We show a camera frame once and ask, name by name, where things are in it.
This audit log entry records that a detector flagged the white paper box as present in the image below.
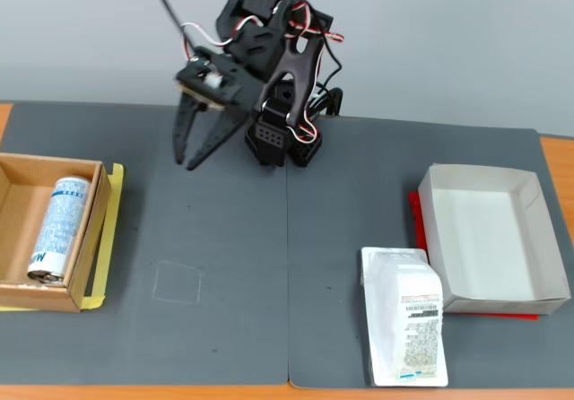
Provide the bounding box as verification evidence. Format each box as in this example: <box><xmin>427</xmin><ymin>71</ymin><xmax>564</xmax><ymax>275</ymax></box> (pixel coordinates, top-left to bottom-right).
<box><xmin>417</xmin><ymin>162</ymin><xmax>573</xmax><ymax>317</ymax></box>

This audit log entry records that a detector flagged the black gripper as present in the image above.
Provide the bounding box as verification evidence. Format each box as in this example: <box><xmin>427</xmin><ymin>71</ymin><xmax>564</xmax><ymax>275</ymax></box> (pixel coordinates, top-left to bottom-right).
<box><xmin>173</xmin><ymin>45</ymin><xmax>265</xmax><ymax>171</ymax></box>

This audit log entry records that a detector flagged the grey textured mat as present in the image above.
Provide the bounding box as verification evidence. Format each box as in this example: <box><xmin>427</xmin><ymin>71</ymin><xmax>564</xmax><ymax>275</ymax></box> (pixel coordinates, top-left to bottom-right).
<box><xmin>0</xmin><ymin>101</ymin><xmax>291</xmax><ymax>386</ymax></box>
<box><xmin>284</xmin><ymin>115</ymin><xmax>574</xmax><ymax>391</ymax></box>

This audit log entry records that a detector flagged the yellow paper sheet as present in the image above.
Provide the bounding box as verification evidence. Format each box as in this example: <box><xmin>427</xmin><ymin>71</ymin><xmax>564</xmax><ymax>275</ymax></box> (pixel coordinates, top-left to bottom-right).
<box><xmin>0</xmin><ymin>161</ymin><xmax>126</xmax><ymax>312</ymax></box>

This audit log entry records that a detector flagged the white plastic blister package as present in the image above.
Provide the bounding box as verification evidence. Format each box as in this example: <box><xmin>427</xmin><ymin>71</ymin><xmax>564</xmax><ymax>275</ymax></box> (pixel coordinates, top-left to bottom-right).
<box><xmin>361</xmin><ymin>246</ymin><xmax>449</xmax><ymax>387</ymax></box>

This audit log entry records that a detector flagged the white blue printed drink can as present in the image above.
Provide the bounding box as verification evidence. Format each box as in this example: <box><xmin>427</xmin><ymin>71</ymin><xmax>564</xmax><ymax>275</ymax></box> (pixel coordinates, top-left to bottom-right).
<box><xmin>26</xmin><ymin>176</ymin><xmax>91</xmax><ymax>288</ymax></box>

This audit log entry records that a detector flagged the black perforated table clamp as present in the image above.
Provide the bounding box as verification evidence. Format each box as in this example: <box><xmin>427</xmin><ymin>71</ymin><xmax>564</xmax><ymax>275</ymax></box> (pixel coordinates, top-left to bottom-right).
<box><xmin>244</xmin><ymin>119</ymin><xmax>288</xmax><ymax>168</ymax></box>
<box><xmin>286</xmin><ymin>86</ymin><xmax>345</xmax><ymax>169</ymax></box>

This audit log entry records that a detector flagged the brown cardboard box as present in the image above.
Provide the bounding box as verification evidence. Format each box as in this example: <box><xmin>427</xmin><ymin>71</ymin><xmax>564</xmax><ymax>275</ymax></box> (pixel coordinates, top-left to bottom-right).
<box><xmin>0</xmin><ymin>152</ymin><xmax>113</xmax><ymax>314</ymax></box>

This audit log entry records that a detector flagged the black-framed wrist camera module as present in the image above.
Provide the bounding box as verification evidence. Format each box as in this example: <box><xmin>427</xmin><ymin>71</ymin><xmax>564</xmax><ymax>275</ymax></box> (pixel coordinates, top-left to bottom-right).
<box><xmin>175</xmin><ymin>57</ymin><xmax>243</xmax><ymax>110</ymax></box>

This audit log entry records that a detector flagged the red paper sheet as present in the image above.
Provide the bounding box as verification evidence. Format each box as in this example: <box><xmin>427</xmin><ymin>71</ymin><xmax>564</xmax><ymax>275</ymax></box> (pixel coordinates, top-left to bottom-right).
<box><xmin>406</xmin><ymin>191</ymin><xmax>539</xmax><ymax>323</ymax></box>

